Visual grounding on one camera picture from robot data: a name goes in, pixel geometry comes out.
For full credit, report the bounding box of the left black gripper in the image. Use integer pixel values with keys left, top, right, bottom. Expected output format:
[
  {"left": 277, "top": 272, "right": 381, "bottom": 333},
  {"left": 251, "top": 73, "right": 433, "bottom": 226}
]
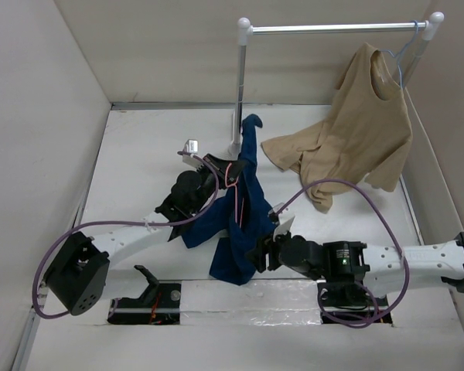
[{"left": 189, "top": 154, "right": 244, "bottom": 215}]

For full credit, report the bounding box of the pink wire hanger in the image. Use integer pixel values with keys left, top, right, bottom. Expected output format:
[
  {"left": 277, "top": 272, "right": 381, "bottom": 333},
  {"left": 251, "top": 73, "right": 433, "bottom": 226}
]
[{"left": 224, "top": 164, "right": 242, "bottom": 226}]

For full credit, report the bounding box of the blue t shirt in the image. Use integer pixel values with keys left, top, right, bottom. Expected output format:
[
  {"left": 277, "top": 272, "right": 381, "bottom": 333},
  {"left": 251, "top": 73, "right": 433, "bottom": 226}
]
[{"left": 182, "top": 114, "right": 275, "bottom": 285}]

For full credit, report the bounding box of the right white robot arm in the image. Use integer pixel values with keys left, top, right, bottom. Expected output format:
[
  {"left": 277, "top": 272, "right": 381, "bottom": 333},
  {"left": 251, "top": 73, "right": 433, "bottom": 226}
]
[{"left": 246, "top": 232, "right": 464, "bottom": 304}]

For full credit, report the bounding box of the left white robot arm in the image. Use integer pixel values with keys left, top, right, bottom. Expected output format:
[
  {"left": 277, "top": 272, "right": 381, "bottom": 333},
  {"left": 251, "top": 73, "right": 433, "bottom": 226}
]
[{"left": 32, "top": 151, "right": 247, "bottom": 317}]

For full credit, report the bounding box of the beige t shirt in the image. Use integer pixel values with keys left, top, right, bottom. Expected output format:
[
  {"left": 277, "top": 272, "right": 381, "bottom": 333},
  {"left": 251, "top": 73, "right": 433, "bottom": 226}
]
[{"left": 261, "top": 43, "right": 413, "bottom": 213}]

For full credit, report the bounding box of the white metal clothes rack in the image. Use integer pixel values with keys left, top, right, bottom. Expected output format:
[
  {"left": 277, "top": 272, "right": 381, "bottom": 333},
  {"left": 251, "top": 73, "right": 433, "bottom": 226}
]
[{"left": 227, "top": 12, "right": 445, "bottom": 159}]

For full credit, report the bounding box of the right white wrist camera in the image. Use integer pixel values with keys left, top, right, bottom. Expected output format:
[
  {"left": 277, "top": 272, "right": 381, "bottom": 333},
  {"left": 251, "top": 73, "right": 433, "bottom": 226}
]
[{"left": 268, "top": 203, "right": 295, "bottom": 240}]

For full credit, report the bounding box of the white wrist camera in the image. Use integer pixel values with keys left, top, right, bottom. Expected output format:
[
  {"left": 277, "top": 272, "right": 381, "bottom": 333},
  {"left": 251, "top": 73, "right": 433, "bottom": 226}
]
[
  {"left": 268, "top": 203, "right": 295, "bottom": 240},
  {"left": 178, "top": 139, "right": 201, "bottom": 168}
]

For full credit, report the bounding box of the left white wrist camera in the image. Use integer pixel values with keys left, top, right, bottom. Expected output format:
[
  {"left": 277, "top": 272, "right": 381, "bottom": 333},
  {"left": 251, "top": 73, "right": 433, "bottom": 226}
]
[{"left": 178, "top": 139, "right": 201, "bottom": 168}]

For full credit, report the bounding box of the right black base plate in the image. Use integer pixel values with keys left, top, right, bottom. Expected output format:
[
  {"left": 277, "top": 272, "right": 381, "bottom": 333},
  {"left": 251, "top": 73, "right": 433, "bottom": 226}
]
[{"left": 316, "top": 280, "right": 389, "bottom": 328}]

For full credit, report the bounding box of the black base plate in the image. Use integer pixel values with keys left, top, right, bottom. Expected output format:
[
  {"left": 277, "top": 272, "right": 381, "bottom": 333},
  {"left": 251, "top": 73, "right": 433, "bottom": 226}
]
[
  {"left": 107, "top": 282, "right": 181, "bottom": 325},
  {"left": 316, "top": 280, "right": 389, "bottom": 328}
]

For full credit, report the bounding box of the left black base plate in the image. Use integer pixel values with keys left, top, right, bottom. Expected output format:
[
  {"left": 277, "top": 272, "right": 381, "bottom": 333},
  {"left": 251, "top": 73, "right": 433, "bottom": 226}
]
[{"left": 107, "top": 282, "right": 181, "bottom": 325}]

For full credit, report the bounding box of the blue wire hanger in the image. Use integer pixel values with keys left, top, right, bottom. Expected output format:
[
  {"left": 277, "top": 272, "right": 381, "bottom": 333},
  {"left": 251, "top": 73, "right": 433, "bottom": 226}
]
[{"left": 378, "top": 19, "right": 421, "bottom": 90}]

